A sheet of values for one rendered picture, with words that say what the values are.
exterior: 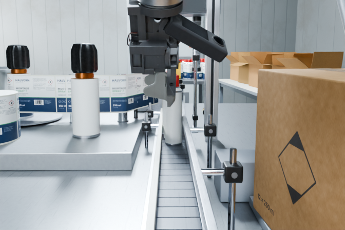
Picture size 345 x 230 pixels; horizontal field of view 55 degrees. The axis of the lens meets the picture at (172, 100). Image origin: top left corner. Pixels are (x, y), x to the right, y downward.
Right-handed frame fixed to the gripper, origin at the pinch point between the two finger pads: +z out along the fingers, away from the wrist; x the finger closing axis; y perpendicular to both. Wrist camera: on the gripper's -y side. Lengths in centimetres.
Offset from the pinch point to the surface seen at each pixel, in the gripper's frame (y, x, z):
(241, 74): -88, -284, 182
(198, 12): -10, -60, 8
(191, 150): -3.7, 6.3, 7.4
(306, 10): -203, -413, 155
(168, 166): 0.8, -2.3, 21.7
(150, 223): 3.3, 25.0, 2.1
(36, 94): 51, -52, 37
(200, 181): -3.9, 20.0, -0.4
